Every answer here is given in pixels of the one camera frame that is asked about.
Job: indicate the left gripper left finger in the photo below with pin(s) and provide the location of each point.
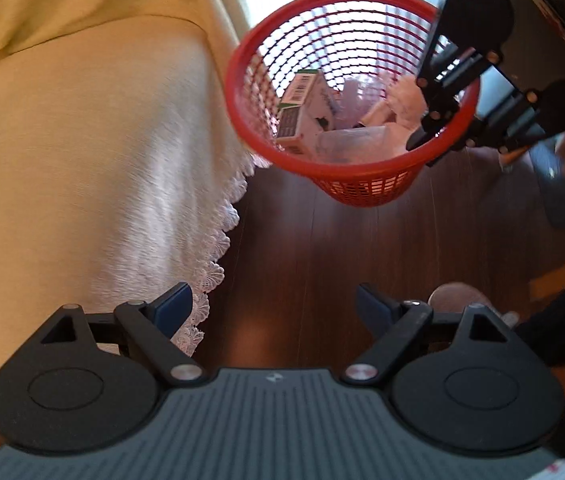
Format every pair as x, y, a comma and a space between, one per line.
147, 329

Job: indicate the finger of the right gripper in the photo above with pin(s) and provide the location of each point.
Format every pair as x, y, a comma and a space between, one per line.
464, 41
520, 120

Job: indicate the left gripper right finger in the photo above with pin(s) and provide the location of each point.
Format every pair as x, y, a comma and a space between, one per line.
398, 330

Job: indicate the red plastic mesh basket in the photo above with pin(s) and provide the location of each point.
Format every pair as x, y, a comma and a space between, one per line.
359, 47

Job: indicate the clear plastic case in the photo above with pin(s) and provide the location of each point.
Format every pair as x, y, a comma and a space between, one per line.
360, 146

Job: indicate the white box with plant print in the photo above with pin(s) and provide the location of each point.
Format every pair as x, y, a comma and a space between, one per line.
324, 110

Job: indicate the white tissue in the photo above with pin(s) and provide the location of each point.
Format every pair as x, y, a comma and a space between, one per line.
361, 104

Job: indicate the green white medicine box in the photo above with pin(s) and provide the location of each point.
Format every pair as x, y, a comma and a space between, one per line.
296, 121

